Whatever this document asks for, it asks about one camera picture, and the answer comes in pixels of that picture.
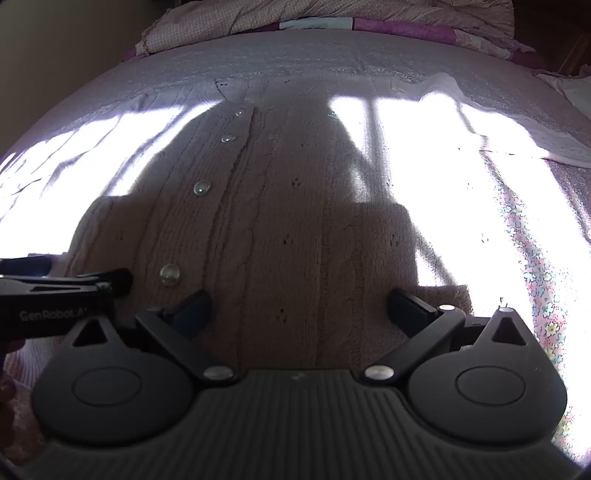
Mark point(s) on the pink checked quilt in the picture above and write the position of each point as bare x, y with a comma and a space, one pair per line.
351, 16

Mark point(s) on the white pillow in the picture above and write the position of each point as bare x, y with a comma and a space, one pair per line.
572, 87

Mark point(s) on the pink knit cardigan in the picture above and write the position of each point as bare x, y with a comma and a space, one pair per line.
295, 221

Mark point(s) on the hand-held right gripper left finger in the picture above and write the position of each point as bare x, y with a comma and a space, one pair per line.
194, 314

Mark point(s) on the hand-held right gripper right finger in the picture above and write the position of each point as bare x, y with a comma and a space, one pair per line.
408, 308

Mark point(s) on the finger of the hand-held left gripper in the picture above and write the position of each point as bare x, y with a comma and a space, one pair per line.
27, 266
92, 281

